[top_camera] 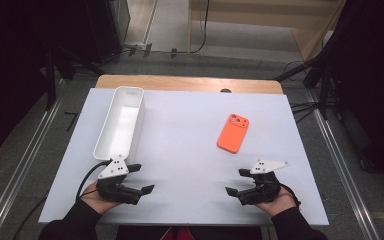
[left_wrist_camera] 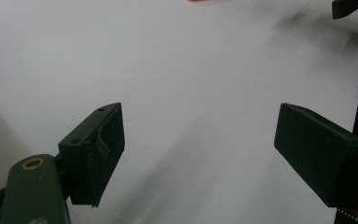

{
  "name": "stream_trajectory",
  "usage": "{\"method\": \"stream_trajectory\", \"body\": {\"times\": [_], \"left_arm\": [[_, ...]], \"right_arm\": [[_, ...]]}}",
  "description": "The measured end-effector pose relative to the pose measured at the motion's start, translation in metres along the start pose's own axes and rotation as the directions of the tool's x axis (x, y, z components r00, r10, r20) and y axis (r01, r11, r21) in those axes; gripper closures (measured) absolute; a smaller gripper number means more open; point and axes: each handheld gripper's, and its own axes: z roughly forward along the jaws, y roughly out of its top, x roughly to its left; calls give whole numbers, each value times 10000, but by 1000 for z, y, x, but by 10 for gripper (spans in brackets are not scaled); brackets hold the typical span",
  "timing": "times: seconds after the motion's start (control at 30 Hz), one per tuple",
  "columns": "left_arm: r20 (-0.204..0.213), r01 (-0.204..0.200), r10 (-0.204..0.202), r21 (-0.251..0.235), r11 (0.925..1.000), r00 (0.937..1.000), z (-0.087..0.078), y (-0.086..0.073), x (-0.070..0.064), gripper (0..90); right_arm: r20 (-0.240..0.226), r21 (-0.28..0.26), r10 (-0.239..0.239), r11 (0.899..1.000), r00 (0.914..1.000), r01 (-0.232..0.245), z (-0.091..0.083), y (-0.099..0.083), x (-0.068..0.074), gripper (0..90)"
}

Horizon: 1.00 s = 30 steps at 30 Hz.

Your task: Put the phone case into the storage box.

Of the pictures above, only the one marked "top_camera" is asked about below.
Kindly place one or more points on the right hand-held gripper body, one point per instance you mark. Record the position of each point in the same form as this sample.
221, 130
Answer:
263, 190

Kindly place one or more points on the person's left hand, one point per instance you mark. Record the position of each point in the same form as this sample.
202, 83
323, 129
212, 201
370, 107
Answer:
96, 203

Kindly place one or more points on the wooden table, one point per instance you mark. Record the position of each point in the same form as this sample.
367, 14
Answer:
186, 82

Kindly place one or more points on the person's right hand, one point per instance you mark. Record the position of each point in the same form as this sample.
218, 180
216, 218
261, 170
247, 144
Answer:
281, 205

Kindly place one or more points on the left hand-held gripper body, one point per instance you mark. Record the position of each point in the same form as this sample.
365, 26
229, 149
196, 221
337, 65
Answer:
113, 190

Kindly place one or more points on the person's red garment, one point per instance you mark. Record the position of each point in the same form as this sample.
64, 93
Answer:
180, 235

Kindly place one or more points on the orange phone case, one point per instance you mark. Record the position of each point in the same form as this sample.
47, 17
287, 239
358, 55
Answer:
231, 136

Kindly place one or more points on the black tripod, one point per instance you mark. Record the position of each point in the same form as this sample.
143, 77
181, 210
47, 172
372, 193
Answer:
323, 90

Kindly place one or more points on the white board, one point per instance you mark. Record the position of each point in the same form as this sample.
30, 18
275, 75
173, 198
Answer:
186, 166

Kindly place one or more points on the black metal stand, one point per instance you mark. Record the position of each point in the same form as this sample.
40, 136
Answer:
50, 86

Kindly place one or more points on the white plastic bin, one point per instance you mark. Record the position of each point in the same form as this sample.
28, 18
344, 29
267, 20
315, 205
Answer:
120, 126

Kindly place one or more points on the black cabinet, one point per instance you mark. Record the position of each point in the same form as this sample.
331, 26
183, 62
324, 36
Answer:
106, 30

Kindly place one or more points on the metal floor rail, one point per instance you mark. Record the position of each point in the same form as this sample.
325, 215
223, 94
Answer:
343, 173
20, 173

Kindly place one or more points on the black curtain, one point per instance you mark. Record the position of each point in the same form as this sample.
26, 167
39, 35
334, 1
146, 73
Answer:
13, 66
376, 83

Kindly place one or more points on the light wood cabinet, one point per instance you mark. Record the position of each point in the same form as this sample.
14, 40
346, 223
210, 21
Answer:
246, 10

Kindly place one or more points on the white power strip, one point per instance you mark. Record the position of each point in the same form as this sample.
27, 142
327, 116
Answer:
135, 45

